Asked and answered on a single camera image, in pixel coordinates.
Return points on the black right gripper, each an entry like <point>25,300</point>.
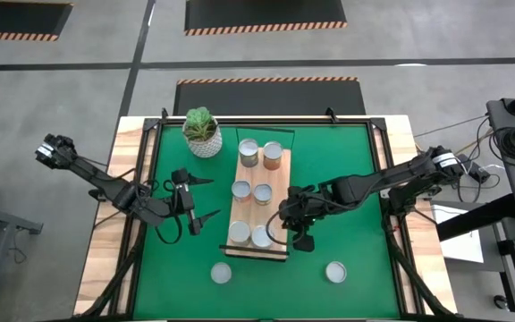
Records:
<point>306,205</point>

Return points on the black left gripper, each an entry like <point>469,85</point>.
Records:
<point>181,201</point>

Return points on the can yellow label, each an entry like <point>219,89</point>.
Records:
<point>263,193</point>

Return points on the blue berries can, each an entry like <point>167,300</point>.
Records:
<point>260,237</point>

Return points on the can red-orange label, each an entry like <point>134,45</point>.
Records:
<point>241,189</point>

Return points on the green pears can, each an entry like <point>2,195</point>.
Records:
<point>239,231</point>

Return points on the tall can orange label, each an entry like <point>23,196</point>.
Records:
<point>273,151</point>

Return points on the tall can grey-blue label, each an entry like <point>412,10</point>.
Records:
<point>248,149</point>

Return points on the silver can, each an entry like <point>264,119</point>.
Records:
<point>336,272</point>

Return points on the pink salmon can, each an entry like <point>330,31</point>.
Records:
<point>221,273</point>

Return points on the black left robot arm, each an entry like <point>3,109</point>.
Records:
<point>105,188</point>

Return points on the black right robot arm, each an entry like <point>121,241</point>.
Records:
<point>374,183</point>

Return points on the wooden board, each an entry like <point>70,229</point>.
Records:
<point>252,214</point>

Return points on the potted succulent in white pot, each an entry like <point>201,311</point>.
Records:
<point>204,143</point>

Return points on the green table mat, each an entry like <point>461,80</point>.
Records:
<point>284,295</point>

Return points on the black striped-edge floor mat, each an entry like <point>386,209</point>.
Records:
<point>262,13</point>
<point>266,96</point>
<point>16,18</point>

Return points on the white paper sheet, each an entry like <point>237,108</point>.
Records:
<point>463,250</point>

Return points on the black stand beam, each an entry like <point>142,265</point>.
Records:
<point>472,221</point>

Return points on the black power adapter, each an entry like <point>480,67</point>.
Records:
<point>473,170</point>

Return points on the black computer mouse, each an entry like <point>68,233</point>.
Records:
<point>501,302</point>

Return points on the grey equipment cart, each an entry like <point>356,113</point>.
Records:
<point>496,112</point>

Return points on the black metal table frame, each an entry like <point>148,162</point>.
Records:
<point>168,121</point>

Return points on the black table-edge bracket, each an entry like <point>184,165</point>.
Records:
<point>96,195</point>

